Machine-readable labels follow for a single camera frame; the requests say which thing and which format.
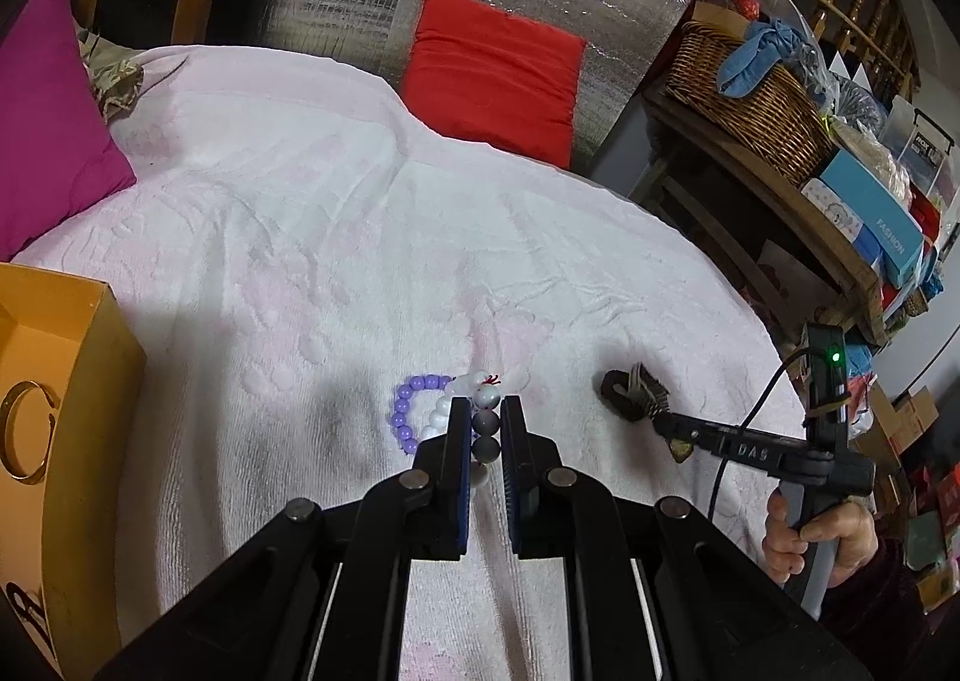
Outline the wooden table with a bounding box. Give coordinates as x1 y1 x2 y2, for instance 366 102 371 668
641 81 891 350

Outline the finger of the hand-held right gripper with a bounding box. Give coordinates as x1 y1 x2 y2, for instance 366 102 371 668
651 411 835 485

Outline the orange cardboard box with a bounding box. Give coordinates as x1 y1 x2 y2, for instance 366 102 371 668
0 262 148 681

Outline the white blanket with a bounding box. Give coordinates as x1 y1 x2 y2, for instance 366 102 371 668
11 43 820 681

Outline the metal bangle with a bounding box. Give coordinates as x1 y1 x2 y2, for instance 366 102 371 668
0 381 60 482

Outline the red pillow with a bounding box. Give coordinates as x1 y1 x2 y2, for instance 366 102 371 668
401 0 588 169

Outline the person's right hand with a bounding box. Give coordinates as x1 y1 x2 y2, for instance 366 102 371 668
763 490 884 588

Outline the brown cardboard box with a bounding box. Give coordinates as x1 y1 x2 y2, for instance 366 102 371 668
868 385 940 443

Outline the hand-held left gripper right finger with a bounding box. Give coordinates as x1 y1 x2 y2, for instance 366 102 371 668
501 394 875 681

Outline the teal cardboard box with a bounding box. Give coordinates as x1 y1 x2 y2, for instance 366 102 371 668
817 148 928 290

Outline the pink pillow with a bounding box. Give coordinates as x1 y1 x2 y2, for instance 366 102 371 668
0 0 138 263

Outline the white and grey bead bracelet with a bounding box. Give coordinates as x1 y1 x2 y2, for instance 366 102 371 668
418 370 505 494

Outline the white patterned box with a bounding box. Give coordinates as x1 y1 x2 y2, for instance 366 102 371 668
799 177 883 263

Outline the patterned beige cloth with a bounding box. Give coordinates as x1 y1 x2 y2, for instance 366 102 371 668
78 28 146 122

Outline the purple bead bracelet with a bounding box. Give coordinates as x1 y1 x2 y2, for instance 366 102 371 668
391 373 455 457

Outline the blue cloth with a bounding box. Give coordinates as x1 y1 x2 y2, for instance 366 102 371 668
716 19 823 101

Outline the wicker basket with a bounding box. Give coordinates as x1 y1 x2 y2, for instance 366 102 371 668
664 21 836 188

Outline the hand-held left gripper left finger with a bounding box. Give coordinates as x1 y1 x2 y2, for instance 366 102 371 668
94 394 481 681

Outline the black cable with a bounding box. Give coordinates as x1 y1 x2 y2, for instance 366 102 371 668
711 347 815 518

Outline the black hair tie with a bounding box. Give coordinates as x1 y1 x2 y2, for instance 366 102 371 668
598 364 670 425

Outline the person's right forearm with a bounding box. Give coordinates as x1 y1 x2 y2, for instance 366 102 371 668
817 538 960 681

